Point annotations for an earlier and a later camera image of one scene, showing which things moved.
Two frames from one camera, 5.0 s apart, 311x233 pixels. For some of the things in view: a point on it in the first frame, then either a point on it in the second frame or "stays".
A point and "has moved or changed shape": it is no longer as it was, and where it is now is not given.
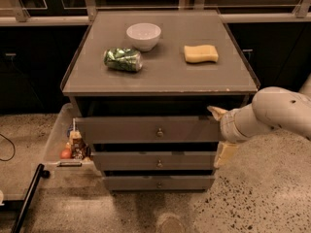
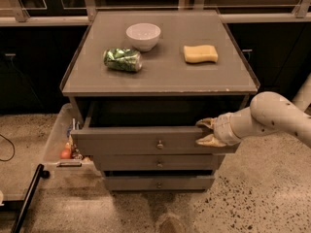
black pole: x=27 y=202 stays
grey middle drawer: x=155 y=160 stays
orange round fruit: x=65 y=153 stays
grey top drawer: x=149 y=129 has moved or changed shape
